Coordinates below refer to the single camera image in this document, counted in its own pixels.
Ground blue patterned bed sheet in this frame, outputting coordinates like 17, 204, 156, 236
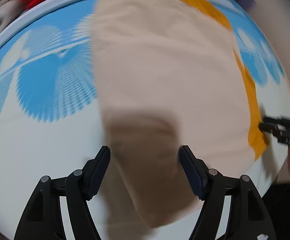
0, 0, 290, 239

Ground beige and mustard garment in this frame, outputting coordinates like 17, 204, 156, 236
91, 0, 268, 228

